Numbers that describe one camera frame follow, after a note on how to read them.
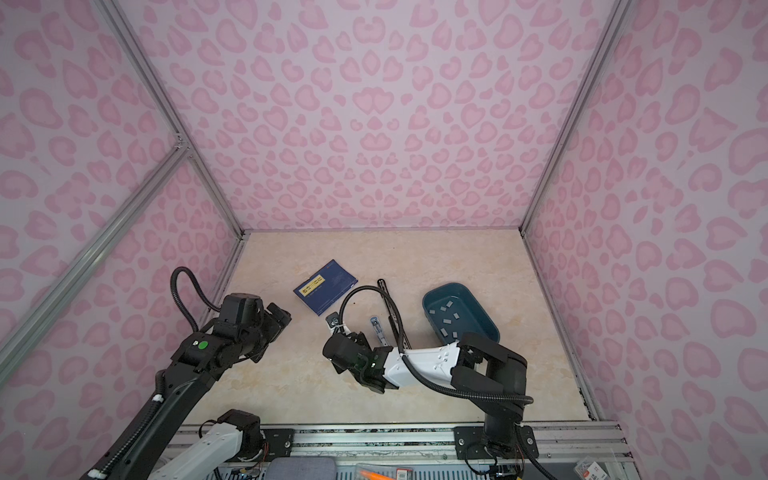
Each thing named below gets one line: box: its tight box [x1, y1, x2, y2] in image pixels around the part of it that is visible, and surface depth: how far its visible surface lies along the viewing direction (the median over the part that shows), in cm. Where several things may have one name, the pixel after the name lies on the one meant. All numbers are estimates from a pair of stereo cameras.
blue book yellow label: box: [293, 259, 359, 316], surface depth 105 cm
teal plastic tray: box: [422, 282, 500, 345], surface depth 97 cm
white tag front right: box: [582, 461, 608, 480], surface depth 69 cm
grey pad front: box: [265, 457, 337, 480], surface depth 69 cm
